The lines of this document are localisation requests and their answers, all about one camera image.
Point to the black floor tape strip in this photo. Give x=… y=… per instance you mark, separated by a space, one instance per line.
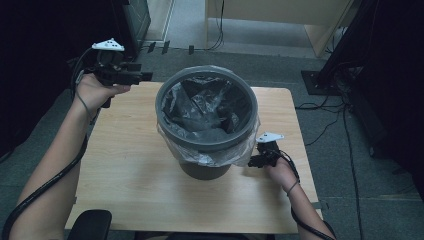
x=166 y=47
x=191 y=49

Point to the clear plastic bag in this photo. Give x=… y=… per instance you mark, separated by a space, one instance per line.
x=200 y=106

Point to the thin wrist band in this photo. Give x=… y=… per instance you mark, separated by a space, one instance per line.
x=85 y=106
x=293 y=187

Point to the black cabinet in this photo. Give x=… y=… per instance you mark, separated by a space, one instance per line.
x=136 y=23

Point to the person's right hand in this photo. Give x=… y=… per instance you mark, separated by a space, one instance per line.
x=283 y=175

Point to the person's left hand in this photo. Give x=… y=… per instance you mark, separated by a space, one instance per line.
x=93 y=93

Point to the dark curtain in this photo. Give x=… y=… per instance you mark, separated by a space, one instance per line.
x=33 y=66
x=396 y=100

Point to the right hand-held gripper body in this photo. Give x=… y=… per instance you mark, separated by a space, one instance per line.
x=270 y=153

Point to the black metal stand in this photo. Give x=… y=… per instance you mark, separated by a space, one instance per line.
x=346 y=40

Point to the black ribbed trash bin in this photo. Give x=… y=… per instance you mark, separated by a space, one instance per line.
x=203 y=171

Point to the black stand base plate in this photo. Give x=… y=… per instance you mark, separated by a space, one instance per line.
x=316 y=85

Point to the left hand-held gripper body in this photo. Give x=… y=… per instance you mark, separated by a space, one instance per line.
x=111 y=71

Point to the grey tape piece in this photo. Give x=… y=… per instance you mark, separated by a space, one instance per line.
x=320 y=205

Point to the beige wooden cabinet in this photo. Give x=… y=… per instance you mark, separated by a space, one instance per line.
x=283 y=10

